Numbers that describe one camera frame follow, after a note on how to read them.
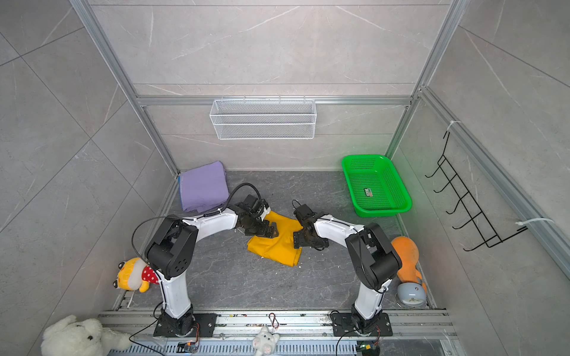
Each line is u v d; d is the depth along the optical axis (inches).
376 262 18.8
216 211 25.4
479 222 25.4
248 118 39.5
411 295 28.8
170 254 19.6
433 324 29.8
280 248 35.1
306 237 31.5
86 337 22.2
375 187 45.3
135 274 31.0
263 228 33.1
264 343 26.5
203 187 42.3
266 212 35.4
